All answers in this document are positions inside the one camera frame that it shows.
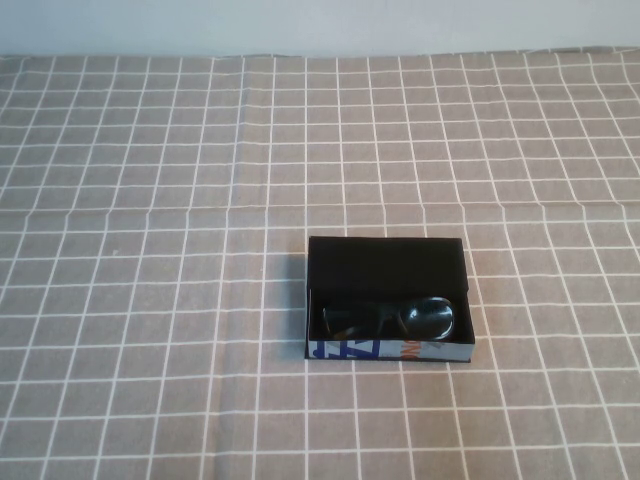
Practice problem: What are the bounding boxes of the black printed glasses case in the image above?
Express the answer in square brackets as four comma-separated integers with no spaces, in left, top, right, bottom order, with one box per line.
[304,235,476,364]

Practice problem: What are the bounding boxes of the grey white-checked tablecloth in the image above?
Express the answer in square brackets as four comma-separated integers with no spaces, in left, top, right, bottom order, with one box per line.
[0,45,640,480]

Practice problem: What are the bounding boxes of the black-framed glasses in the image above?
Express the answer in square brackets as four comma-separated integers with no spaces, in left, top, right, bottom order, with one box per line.
[321,294,457,345]

